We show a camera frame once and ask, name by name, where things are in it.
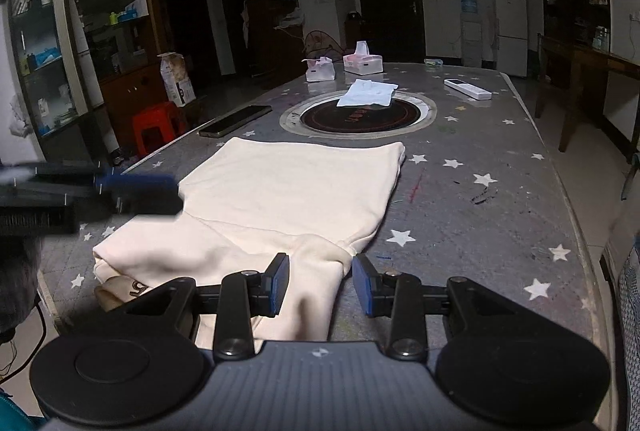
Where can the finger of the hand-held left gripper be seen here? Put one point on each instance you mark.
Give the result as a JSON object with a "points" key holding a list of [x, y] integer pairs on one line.
{"points": [[150, 205], [135, 182]]}

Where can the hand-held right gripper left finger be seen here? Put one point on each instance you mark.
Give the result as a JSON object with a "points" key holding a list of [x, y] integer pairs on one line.
{"points": [[278, 285]]}

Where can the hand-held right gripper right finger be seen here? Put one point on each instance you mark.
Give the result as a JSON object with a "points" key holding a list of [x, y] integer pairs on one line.
{"points": [[363, 286]]}

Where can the cream sweatshirt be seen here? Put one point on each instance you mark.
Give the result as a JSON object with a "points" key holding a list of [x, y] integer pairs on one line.
{"points": [[280, 196]]}

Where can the red plastic stool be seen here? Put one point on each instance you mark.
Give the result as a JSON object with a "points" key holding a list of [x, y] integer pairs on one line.
{"points": [[156, 123]]}

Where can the crumpled white cloth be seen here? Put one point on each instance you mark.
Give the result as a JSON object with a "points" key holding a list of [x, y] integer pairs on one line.
{"points": [[21, 116]]}

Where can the white paper bag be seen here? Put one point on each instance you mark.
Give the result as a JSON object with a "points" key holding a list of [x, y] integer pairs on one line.
{"points": [[177, 78]]}

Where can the black smartphone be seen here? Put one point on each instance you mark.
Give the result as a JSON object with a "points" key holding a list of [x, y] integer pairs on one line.
{"points": [[235, 121]]}

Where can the dark wooden arched cabinet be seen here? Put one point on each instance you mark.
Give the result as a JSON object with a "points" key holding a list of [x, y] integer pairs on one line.
{"points": [[130, 36]]}

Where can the white-framed glass bookcase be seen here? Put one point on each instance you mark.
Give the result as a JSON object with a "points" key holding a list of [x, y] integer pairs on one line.
{"points": [[40, 51]]}

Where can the round built-in hot plate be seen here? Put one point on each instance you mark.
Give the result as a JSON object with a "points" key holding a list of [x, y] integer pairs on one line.
{"points": [[360, 118]]}

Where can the light blue folded cloth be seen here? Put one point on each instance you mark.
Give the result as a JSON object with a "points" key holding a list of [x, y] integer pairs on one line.
{"points": [[367, 92]]}

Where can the white tissue pack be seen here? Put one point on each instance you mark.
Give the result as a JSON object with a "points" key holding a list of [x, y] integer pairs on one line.
{"points": [[320, 70]]}

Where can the white remote control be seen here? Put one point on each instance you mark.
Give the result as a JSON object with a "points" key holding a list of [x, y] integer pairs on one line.
{"points": [[468, 89]]}

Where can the pink tissue pack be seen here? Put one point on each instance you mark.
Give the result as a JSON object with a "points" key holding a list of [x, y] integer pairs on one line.
{"points": [[363, 61]]}

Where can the electric floor fan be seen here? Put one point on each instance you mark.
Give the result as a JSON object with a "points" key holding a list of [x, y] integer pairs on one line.
{"points": [[322, 45]]}

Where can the clear plastic bottle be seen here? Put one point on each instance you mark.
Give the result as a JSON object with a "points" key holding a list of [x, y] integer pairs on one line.
{"points": [[434, 62]]}

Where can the white water dispenser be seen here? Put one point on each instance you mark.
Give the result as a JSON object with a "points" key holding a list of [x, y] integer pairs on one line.
{"points": [[471, 41]]}

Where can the patterned grey cloth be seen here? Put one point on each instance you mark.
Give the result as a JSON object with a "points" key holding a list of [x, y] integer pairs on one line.
{"points": [[631, 341]]}

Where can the dark wooden door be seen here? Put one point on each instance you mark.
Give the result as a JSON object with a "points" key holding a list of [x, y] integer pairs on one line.
{"points": [[390, 6]]}

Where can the white refrigerator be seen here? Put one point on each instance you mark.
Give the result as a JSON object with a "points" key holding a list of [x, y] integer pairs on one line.
{"points": [[511, 28]]}

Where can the blue water jug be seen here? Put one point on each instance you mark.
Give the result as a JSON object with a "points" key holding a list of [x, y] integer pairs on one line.
{"points": [[469, 1]]}

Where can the wooden side table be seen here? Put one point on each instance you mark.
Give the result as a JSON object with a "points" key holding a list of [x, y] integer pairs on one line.
{"points": [[585, 71]]}

